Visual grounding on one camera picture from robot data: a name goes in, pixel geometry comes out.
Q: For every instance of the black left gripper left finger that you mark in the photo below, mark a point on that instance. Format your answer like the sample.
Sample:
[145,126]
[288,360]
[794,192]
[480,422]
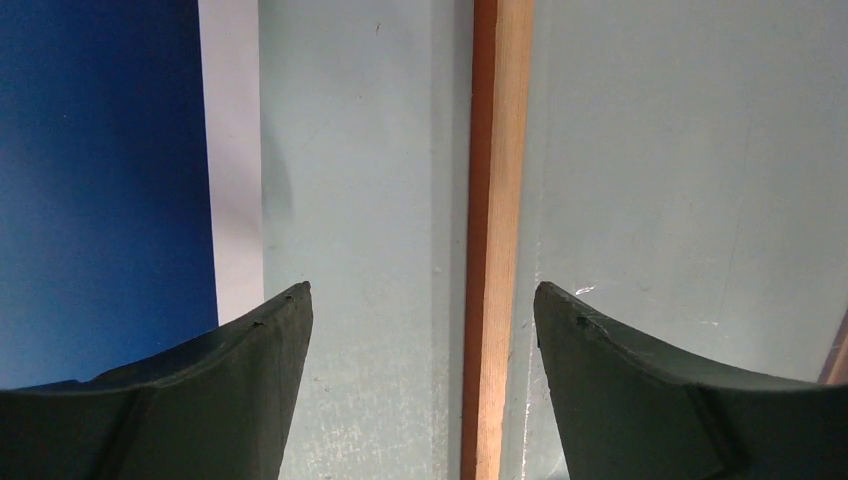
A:
[218,406]

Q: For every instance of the sunset landscape photo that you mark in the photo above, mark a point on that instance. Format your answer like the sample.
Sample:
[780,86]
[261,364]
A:
[130,180]

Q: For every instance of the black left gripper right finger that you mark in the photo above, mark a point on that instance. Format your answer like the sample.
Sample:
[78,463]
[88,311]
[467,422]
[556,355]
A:
[631,406]

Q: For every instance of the wooden picture frame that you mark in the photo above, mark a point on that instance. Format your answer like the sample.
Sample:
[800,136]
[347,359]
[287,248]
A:
[680,167]

